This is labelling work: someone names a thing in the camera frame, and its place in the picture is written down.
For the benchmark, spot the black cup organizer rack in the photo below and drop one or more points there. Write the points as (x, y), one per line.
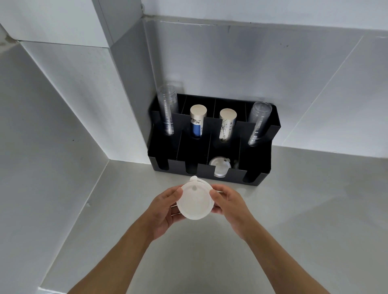
(166, 148)

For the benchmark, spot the black print paper cup stack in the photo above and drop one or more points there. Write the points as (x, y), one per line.
(228, 117)

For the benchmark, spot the person's right hand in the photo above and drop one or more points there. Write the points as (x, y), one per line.
(236, 212)

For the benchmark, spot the stack of clear plastic cups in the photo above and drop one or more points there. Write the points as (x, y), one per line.
(259, 121)
(167, 109)

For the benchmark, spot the person's left hand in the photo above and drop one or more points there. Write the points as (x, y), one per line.
(160, 215)

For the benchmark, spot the white lids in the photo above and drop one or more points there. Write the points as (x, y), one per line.
(219, 167)

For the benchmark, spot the blue print paper cup stack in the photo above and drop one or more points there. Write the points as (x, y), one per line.
(198, 112)

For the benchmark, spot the person's left forearm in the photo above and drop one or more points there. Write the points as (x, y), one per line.
(115, 263)

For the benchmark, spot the person's right forearm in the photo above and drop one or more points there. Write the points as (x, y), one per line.
(282, 263)

